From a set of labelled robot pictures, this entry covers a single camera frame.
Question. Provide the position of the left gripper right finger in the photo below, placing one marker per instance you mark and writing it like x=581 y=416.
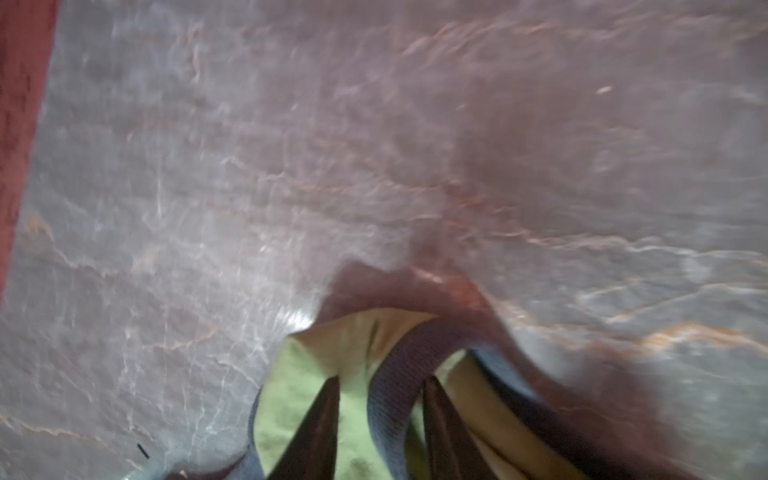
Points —
x=451 y=452

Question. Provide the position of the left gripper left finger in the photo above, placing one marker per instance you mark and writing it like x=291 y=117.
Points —
x=312 y=452

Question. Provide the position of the olive green tank top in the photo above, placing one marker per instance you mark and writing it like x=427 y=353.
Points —
x=382 y=358

